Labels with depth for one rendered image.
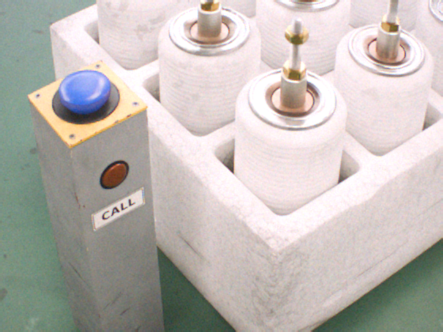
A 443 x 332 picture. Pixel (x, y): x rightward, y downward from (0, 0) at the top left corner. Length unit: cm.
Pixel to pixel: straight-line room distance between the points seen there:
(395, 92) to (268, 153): 14
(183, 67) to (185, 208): 14
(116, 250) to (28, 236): 26
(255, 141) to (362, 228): 15
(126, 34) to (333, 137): 26
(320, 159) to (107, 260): 20
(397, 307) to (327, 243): 18
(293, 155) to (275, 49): 18
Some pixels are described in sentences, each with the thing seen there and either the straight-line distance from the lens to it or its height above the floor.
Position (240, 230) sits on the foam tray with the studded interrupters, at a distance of 81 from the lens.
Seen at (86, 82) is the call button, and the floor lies 33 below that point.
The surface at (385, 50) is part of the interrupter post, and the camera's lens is 85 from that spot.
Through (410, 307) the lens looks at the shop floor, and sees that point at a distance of 98.
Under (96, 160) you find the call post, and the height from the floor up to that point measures 29.
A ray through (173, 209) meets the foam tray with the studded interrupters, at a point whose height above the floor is 10.
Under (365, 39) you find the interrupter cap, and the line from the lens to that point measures 87.
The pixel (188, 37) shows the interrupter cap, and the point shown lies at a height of 25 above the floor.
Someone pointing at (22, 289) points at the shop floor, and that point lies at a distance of 99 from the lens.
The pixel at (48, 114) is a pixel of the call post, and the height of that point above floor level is 31.
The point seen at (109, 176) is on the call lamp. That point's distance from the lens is 71.
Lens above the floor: 79
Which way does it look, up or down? 47 degrees down
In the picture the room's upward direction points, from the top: 1 degrees clockwise
